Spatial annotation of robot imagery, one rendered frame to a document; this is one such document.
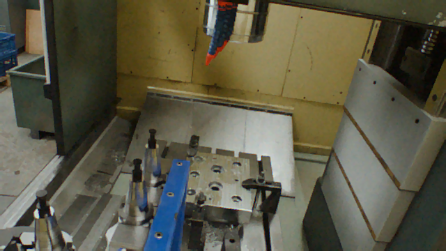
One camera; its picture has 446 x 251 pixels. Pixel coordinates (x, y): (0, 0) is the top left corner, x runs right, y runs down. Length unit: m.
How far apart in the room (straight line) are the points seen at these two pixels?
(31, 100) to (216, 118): 1.81
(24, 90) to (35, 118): 0.27
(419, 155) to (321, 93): 1.29
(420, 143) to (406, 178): 0.09
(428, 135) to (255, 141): 1.22
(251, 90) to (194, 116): 0.37
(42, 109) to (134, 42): 1.43
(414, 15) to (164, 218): 0.52
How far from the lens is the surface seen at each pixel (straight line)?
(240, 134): 1.89
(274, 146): 1.89
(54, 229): 0.54
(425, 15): 0.61
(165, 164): 0.75
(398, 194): 0.87
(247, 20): 0.79
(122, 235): 0.59
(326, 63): 1.99
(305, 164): 2.14
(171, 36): 1.93
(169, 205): 0.63
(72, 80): 1.52
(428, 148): 0.82
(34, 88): 3.14
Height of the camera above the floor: 1.64
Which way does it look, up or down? 27 degrees down
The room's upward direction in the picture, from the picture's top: 8 degrees clockwise
